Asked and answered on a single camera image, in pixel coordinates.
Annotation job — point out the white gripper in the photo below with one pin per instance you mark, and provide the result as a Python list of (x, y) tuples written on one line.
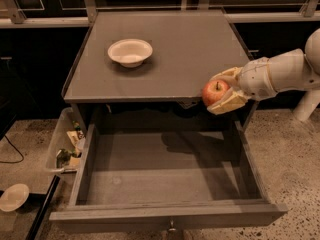
[(256, 79)]

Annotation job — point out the red apple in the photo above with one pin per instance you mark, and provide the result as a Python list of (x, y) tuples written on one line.
[(213, 91)]

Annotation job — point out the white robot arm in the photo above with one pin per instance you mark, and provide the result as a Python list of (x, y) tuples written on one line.
[(298, 70)]

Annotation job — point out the grey cabinet with counter top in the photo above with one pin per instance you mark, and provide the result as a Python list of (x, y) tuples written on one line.
[(189, 47)]

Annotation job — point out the white bowl on counter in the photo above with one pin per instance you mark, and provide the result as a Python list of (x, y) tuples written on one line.
[(130, 53)]

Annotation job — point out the open grey top drawer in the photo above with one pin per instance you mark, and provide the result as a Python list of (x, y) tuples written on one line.
[(166, 181)]

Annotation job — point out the clear plastic bin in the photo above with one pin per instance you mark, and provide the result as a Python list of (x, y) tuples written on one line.
[(65, 148)]

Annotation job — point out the black bar on floor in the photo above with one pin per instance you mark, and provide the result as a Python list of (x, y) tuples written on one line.
[(44, 205)]

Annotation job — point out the white plate on floor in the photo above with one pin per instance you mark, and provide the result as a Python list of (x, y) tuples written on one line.
[(14, 197)]

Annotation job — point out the metal railing frame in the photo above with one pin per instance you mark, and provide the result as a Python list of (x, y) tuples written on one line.
[(236, 11)]

